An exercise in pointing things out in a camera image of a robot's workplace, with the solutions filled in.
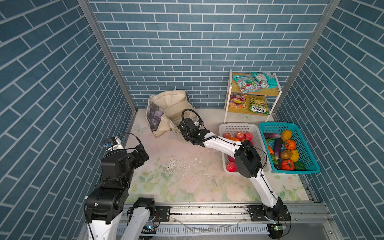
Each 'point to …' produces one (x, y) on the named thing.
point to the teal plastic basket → (305, 154)
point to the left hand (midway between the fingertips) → (136, 147)
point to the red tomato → (287, 165)
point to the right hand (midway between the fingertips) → (177, 125)
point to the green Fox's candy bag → (259, 106)
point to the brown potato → (286, 154)
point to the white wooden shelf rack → (252, 93)
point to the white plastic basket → (230, 128)
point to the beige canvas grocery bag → (165, 110)
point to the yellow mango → (286, 135)
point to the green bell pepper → (299, 166)
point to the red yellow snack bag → (237, 101)
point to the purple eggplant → (278, 142)
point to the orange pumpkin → (290, 144)
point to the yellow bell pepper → (294, 156)
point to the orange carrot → (271, 151)
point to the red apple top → (240, 135)
